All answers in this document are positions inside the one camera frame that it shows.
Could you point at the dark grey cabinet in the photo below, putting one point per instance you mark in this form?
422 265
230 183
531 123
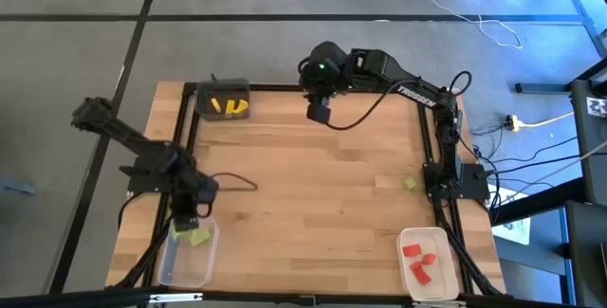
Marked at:
588 156

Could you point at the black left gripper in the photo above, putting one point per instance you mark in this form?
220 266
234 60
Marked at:
189 189

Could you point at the white yellow power plug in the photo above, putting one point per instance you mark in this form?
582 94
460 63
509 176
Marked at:
513 122

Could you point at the silver metal bracket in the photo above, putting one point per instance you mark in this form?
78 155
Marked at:
175 297

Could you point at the dark grey cart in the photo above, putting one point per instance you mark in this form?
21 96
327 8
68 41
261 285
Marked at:
588 260

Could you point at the grey floor tape piece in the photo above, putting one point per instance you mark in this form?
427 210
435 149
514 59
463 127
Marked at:
16 187

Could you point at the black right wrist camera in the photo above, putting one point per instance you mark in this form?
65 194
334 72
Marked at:
318 112

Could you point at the black aluminium table frame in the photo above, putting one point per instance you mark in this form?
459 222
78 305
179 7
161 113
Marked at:
275 87

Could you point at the small green foam block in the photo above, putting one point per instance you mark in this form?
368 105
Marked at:
410 183

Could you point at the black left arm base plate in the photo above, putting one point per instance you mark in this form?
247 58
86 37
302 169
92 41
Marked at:
137 186

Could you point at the black white fiducial marker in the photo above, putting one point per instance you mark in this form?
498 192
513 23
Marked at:
597 107

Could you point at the white paper sheet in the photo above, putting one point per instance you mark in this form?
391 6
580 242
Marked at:
517 230

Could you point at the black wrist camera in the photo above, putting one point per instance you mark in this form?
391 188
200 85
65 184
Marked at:
318 112
186 222

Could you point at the clear plastic bin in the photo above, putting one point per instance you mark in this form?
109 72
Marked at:
187 270

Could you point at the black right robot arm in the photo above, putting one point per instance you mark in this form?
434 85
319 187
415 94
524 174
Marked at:
417 98

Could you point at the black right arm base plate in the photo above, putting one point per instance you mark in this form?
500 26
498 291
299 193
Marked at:
474 180

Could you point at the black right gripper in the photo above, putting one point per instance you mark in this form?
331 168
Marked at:
327 73

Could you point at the white bottom-right bin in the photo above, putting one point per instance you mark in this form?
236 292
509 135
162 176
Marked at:
446 279

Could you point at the dark grey translucent bin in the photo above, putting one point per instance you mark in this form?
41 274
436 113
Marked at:
208 90

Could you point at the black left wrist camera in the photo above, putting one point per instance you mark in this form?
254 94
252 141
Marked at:
186 222

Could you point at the black gantry bar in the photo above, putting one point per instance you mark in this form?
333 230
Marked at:
71 300

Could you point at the black table-level camera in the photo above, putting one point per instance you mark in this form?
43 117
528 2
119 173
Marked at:
307 300

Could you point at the black floor bar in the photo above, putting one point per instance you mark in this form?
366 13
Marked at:
540 88

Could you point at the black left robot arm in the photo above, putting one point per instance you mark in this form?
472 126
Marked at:
128 139

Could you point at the black diagonal floor beam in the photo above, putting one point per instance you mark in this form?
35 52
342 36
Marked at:
536 201

